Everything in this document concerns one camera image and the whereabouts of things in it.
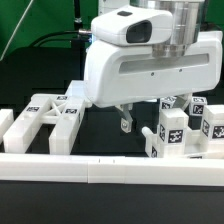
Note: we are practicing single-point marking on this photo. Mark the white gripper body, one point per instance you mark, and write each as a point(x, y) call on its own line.
point(149, 51)

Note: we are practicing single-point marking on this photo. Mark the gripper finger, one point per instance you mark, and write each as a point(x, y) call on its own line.
point(126, 119)
point(182, 101)

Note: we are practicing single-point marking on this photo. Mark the white chair seat block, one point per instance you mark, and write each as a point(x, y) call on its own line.
point(192, 148)

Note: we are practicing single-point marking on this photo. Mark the white chair back frame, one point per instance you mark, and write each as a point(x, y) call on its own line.
point(65, 113)

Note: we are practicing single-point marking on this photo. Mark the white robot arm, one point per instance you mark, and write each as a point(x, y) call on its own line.
point(150, 49)

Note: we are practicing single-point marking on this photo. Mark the white tagged cube left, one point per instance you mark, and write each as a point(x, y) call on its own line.
point(167, 102)

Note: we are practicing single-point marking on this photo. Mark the white tagged cube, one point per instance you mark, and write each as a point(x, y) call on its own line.
point(196, 105)
point(167, 102)

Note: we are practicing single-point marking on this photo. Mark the white tagged cube right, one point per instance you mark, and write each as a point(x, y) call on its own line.
point(196, 105)

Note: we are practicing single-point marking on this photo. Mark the white marker base sheet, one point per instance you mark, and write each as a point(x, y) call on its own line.
point(75, 88)

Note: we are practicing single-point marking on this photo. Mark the black pole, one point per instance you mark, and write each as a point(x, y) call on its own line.
point(77, 15)

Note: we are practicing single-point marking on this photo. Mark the white U-shaped fence frame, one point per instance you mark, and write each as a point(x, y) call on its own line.
point(106, 169)

